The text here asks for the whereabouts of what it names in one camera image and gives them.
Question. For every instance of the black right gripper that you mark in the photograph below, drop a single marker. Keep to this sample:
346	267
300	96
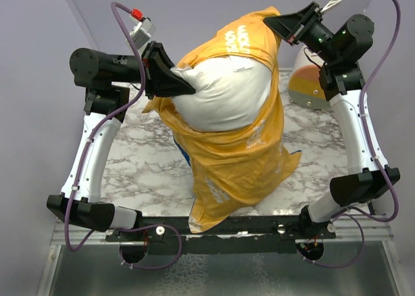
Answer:
294	26

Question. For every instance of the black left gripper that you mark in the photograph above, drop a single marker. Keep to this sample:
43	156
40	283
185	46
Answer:
161	81

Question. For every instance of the white pillow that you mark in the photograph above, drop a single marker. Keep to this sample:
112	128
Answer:
224	100

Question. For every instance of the blue and yellow Mickey pillowcase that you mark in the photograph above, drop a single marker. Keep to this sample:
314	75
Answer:
238	168

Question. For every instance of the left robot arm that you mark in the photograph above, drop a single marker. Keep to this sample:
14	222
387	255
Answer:
104	78

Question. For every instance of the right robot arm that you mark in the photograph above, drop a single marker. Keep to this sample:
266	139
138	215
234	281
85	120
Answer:
369	175

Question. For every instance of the white care label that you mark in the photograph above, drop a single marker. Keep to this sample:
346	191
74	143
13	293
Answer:
240	63

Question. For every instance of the white cylindrical drawer box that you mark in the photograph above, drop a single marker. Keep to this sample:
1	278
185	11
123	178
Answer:
304	87

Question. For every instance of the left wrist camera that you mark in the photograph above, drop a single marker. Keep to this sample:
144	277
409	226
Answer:
143	30

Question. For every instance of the aluminium rail frame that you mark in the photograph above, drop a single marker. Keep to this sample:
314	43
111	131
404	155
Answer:
345	230

